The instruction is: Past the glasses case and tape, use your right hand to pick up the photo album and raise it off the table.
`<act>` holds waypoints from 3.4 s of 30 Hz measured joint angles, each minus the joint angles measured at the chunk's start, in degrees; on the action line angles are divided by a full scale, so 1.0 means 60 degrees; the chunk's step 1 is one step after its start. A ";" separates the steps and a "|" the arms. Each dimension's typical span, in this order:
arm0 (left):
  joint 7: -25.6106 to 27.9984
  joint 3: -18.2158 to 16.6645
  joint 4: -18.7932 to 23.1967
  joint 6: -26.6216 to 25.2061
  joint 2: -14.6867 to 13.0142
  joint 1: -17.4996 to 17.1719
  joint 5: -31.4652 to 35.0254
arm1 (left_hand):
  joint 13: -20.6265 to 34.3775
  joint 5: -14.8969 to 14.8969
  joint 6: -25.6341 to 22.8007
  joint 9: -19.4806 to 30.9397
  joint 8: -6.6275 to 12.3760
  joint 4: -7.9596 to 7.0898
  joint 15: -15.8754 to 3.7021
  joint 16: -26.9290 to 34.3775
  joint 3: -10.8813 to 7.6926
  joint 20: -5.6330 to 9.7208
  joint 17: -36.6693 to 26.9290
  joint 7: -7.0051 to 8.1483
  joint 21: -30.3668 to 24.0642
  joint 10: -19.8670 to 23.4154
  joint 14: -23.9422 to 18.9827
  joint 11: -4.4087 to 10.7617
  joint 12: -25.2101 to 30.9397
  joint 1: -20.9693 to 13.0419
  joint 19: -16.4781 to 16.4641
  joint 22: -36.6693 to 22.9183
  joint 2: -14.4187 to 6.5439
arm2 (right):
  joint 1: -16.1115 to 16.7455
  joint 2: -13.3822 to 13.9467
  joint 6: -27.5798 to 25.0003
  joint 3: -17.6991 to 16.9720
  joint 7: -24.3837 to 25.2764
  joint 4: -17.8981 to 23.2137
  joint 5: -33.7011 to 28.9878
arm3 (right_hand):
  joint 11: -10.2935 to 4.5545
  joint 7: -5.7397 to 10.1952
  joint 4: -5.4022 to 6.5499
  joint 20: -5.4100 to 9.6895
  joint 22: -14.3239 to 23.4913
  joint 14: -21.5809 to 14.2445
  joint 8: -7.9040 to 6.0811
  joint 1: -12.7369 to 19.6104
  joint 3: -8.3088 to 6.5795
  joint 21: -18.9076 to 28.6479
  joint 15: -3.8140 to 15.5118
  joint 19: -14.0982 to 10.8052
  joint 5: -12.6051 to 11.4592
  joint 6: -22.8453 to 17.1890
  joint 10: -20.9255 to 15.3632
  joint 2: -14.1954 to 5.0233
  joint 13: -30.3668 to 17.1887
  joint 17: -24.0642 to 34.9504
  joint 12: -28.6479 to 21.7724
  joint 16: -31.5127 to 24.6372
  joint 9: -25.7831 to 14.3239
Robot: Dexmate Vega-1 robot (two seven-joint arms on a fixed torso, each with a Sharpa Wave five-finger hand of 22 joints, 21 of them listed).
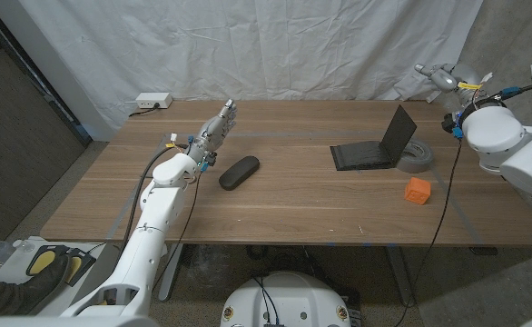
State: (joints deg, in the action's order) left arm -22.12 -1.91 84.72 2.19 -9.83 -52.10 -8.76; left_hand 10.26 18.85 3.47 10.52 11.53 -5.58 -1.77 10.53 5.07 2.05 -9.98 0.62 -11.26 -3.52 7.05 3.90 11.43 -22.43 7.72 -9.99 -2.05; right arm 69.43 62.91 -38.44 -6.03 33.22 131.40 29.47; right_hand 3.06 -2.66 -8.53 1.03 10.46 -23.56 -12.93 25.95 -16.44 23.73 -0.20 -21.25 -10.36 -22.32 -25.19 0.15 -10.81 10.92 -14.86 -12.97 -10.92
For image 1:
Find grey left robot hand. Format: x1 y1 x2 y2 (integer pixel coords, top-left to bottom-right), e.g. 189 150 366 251
187 98 239 164

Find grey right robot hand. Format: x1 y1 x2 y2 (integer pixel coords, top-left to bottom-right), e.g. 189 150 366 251
413 62 480 108

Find black laptop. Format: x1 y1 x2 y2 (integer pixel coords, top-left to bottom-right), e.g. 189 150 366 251
329 104 418 172

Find black glasses case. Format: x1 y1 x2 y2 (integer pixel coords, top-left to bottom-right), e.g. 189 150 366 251
218 155 261 192

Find short grey tape strip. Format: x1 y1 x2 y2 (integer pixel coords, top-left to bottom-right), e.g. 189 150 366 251
431 170 484 245
105 134 170 241

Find white power outlet box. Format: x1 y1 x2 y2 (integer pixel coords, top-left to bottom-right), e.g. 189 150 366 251
135 92 174 110

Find white backdrop cloth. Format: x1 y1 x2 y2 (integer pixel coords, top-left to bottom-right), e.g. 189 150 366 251
18 0 484 140

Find orange cube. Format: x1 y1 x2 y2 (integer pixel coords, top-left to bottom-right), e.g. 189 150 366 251
403 176 432 206

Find grey table leg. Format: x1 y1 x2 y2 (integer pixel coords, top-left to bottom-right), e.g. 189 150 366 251
158 243 185 302
385 246 416 308

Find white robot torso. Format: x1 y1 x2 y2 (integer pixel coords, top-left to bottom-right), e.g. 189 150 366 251
219 271 352 327

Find yellow black foot pedal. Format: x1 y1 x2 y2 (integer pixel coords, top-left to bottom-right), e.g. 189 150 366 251
64 253 98 287
25 243 72 277

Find dark grey door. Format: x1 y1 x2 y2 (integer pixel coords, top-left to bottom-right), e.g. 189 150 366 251
0 4 90 242

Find dark shoe of person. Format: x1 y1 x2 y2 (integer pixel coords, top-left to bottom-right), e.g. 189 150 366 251
0 254 73 318

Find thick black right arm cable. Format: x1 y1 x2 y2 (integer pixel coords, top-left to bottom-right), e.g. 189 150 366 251
474 84 532 110

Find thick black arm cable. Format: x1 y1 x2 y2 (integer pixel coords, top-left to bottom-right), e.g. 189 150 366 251
474 84 532 110
113 144 190 269

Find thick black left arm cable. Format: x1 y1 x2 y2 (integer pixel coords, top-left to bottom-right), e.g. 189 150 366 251
113 144 190 269

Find black power outlet cable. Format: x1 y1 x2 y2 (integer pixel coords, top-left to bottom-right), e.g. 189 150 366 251
128 103 161 118

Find grey duct tape roll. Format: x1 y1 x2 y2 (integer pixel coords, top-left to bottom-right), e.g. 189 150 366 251
395 138 435 174

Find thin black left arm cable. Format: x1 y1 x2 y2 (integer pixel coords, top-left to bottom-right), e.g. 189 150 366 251
150 170 203 294

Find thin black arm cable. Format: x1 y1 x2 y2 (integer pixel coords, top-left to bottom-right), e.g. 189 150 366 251
150 170 203 294
392 134 465 327

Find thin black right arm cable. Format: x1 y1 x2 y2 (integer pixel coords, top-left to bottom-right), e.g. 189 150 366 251
392 134 465 327

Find black blue torso cables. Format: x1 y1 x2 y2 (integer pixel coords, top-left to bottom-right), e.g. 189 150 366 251
251 275 281 327

